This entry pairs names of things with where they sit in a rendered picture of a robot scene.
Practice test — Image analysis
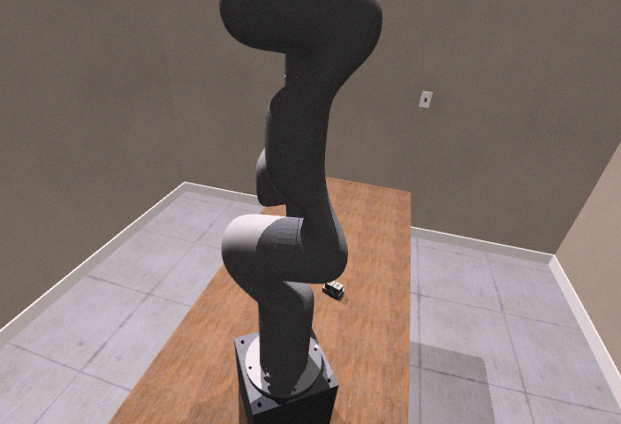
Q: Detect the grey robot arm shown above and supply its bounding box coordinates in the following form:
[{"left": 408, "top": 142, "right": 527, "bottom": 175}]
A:
[{"left": 219, "top": 0, "right": 382, "bottom": 398}]

